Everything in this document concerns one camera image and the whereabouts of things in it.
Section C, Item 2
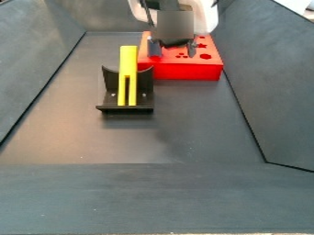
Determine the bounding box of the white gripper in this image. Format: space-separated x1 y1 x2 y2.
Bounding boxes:
127 0 219 58

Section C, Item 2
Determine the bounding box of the yellow slotted square-circle block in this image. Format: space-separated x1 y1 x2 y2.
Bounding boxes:
118 46 138 106

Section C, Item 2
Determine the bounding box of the black curved fixture stand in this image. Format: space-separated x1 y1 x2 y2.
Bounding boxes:
96 67 155 113

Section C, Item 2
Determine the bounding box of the grey-blue arch peg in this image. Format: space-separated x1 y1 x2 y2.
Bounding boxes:
147 36 162 57

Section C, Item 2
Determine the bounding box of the red shape-sorter base block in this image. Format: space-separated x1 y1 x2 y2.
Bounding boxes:
138 31 223 81

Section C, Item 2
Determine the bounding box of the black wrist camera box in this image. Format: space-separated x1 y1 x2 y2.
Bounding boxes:
156 11 194 48

